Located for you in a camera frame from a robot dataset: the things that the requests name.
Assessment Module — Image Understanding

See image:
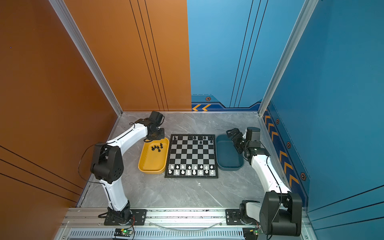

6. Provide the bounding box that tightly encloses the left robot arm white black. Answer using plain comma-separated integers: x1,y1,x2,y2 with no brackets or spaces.
90,111,165,225

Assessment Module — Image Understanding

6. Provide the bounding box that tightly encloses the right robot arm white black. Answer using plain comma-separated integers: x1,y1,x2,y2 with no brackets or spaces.
226,127,303,239

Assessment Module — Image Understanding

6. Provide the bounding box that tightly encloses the black white chess board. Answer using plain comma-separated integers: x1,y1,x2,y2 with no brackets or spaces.
165,134,219,179

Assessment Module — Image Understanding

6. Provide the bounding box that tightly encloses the white chess piece row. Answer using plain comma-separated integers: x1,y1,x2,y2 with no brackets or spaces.
165,164,218,178

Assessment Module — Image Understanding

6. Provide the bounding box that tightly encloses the green circuit board left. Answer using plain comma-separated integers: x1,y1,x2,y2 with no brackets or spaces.
114,228,135,240

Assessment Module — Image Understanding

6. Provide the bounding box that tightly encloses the teal plastic tray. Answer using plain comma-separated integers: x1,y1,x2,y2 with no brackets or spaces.
216,134,244,171

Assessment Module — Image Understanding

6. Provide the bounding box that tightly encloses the yellow plastic tray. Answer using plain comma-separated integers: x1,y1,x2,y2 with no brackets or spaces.
138,138,170,174

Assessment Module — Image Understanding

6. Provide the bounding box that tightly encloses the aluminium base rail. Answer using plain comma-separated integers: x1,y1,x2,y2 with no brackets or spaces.
53,206,319,240

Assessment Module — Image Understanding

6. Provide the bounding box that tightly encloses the aluminium corner post left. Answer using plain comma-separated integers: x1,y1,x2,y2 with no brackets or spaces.
49,0,123,117

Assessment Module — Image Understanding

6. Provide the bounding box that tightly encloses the aluminium corner post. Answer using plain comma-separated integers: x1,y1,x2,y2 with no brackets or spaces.
49,0,123,117
258,0,319,117

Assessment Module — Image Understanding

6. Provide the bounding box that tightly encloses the aluminium corner post right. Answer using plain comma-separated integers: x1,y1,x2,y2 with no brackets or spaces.
258,0,319,117

